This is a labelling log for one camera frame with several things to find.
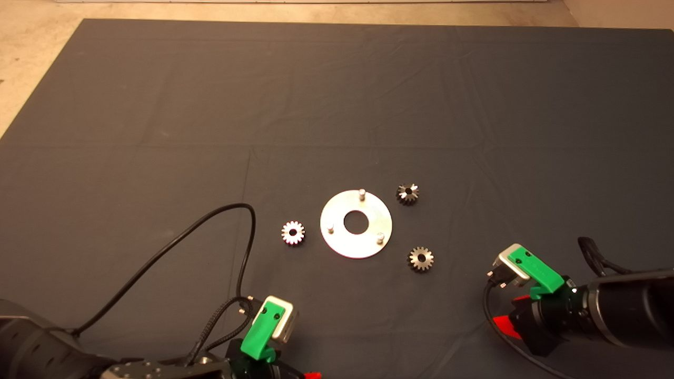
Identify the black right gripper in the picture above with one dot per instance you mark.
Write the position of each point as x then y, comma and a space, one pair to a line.
547, 323

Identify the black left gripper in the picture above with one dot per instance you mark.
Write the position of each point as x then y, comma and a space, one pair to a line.
289, 372

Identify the dark steel planetary gear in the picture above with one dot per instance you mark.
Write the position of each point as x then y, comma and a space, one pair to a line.
404, 198
427, 262

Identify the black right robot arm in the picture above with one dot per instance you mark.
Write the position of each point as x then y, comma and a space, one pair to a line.
632, 305

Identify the round metal carrier plate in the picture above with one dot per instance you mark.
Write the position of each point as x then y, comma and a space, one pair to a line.
337, 242

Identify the bright steel planetary gear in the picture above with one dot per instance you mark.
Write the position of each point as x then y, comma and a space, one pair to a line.
287, 236

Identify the dark grey table cloth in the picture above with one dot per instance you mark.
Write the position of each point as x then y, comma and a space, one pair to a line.
337, 105

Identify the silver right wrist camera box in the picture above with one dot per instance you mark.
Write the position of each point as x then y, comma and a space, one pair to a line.
508, 269

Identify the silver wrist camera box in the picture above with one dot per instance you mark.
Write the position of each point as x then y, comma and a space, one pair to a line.
287, 322
508, 269

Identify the green right camera mount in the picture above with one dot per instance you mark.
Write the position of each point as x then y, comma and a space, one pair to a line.
542, 273

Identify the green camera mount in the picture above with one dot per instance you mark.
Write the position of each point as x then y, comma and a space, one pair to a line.
542, 273
258, 334

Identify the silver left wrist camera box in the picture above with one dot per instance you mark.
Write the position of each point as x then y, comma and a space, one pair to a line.
287, 322

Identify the green left camera mount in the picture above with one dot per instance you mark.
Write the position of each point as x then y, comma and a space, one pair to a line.
258, 334

